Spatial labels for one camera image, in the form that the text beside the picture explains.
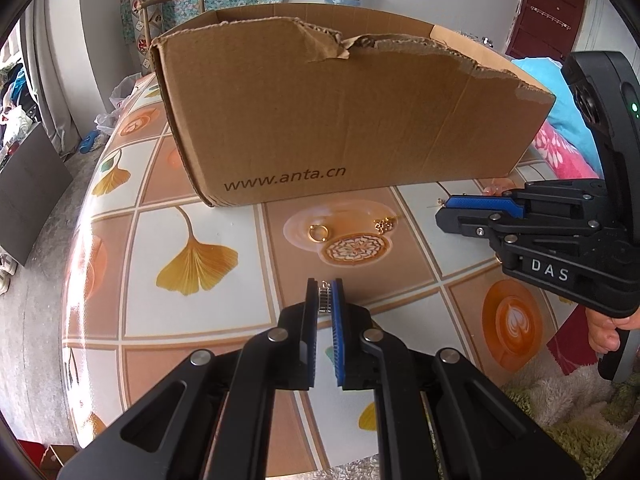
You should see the metal hook rack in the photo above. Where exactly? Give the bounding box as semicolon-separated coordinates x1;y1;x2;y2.
530;6;571;28

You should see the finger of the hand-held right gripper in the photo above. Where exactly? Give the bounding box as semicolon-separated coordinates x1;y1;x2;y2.
435;208;601;243
445;180;607;218

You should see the dark grey cabinet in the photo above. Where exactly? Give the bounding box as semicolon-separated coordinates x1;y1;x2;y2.
0;120;73;268

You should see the brown paper bag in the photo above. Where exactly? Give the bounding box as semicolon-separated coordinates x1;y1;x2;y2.
39;444;78;478

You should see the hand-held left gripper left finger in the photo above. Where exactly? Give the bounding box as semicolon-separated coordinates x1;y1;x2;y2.
57;278;321;480

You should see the white plastic bag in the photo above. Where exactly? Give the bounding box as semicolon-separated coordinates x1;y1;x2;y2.
95;74;143;133

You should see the brown cardboard box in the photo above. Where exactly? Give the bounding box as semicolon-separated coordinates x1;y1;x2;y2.
149;2;557;208

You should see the person's right hand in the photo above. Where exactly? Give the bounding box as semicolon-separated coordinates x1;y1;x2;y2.
586;306;621;365

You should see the grey curtain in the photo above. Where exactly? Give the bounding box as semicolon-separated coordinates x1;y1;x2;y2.
20;0;83;156

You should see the pink blue blanket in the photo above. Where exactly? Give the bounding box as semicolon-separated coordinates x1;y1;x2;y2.
511;57;606;171

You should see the pile of clothes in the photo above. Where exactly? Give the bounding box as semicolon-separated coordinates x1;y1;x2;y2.
0;60;41;161

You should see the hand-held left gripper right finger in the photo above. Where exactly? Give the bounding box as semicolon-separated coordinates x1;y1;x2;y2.
330;280;586;480

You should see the tile-patterned tablecloth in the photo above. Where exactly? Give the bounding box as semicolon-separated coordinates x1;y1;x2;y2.
60;72;591;478

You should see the red paper bag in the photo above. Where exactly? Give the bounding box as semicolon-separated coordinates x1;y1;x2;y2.
15;437;48;476

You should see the green fluffy blanket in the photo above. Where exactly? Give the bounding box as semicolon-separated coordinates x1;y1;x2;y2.
502;355;640;480

